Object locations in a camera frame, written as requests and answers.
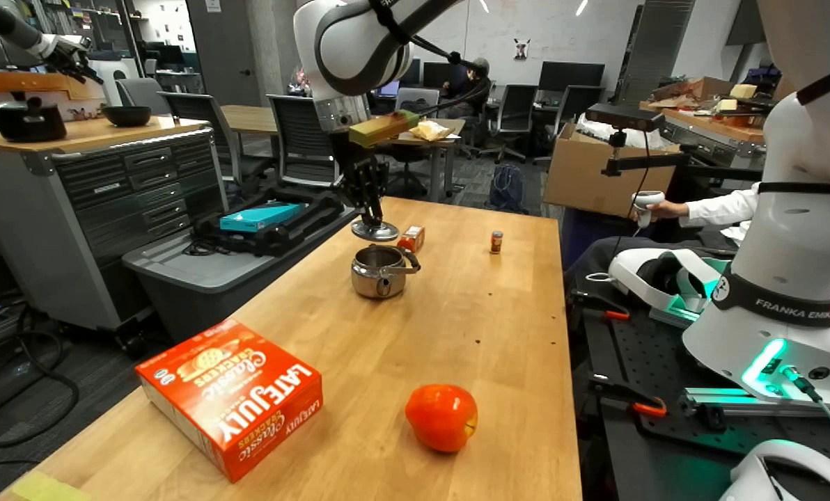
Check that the red tomato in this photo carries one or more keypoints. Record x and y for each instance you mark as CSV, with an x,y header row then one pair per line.
x,y
441,419

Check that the silver metal kettle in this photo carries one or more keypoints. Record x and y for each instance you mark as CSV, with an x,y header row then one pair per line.
x,y
376,274

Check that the black bowl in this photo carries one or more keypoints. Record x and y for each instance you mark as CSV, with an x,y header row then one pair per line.
x,y
126,116

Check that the white VR headset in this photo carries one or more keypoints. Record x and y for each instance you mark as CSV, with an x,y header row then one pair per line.
x,y
662,274

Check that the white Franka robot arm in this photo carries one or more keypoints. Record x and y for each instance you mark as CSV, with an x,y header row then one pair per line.
x,y
342,46

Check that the small bottle grey cap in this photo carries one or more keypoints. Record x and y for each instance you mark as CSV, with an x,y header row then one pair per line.
x,y
496,242

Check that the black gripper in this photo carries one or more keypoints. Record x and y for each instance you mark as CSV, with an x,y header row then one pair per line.
x,y
361,166

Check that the bystander white sleeve forearm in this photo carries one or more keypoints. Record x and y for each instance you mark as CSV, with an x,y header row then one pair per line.
x,y
723,208

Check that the brown cardboard box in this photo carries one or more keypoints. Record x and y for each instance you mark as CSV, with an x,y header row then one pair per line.
x,y
592,177

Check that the teal hard case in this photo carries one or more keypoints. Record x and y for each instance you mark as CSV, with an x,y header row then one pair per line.
x,y
261,217

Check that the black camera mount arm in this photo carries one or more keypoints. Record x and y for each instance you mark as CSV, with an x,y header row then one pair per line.
x,y
684,163

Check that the yellow snack bag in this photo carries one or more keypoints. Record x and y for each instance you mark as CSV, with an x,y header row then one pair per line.
x,y
429,131

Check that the bystander hand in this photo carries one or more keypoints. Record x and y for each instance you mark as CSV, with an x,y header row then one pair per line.
x,y
670,210

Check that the grey background robot arm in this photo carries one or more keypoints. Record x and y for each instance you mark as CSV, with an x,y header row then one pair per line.
x,y
16,32

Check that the orange cracker box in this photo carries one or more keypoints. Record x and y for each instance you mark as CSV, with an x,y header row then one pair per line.
x,y
230,398

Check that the yellow sponge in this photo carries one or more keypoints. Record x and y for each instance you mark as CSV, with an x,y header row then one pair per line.
x,y
48,487

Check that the black perforated mounting board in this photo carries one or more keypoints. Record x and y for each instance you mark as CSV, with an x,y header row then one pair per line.
x,y
640,454

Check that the white curved plastic object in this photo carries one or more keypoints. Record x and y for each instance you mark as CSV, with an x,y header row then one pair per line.
x,y
758,464

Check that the grey drawer cabinet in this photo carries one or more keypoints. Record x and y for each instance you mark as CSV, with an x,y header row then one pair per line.
x,y
83,213

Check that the black computer monitor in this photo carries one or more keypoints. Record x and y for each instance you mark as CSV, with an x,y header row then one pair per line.
x,y
573,75

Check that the grey plastic tote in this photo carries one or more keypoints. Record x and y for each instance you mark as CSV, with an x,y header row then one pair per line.
x,y
201,288

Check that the aluminium profile rail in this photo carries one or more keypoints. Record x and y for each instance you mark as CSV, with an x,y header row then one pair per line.
x,y
712,397

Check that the black cooking pot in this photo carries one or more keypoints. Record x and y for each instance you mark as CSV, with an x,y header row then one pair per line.
x,y
27,121

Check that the grey mesh office chair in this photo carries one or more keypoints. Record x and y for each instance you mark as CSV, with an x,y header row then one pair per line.
x,y
294,139

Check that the orange spice bottle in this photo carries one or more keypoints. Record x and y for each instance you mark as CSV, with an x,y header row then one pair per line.
x,y
410,240

